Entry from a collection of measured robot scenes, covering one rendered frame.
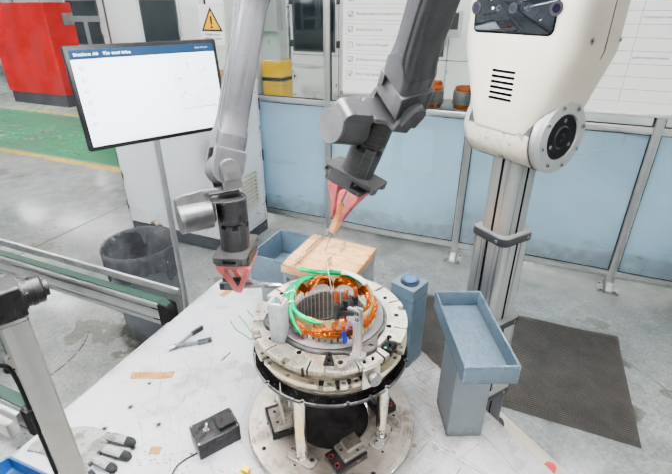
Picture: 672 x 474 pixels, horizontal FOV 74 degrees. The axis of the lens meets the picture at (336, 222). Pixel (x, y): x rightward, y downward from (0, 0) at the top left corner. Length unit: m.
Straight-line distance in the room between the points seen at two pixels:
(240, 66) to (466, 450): 0.94
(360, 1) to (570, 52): 2.24
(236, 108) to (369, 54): 2.28
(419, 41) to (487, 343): 0.66
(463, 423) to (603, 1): 0.89
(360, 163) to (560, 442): 1.81
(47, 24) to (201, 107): 2.72
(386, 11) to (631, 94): 1.46
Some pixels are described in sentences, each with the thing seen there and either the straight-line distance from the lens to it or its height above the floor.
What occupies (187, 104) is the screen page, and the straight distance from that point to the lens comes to 1.80.
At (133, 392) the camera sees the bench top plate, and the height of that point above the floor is 0.78.
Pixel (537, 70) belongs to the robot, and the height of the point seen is 1.57.
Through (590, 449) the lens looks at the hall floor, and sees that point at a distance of 2.35.
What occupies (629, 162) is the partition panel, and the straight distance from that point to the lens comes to 3.11.
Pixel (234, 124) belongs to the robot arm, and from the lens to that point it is 0.84.
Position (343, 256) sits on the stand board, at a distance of 1.21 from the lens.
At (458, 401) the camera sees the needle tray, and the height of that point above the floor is 0.89.
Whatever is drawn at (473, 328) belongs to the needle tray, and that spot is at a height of 1.03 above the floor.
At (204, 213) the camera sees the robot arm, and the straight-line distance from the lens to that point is 0.82.
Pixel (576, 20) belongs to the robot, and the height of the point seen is 1.65.
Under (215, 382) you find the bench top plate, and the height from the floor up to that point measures 0.78.
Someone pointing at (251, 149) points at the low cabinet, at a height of 0.73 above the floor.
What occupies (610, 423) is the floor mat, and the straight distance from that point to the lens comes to 2.48.
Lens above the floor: 1.68
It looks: 26 degrees down
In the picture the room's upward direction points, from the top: straight up
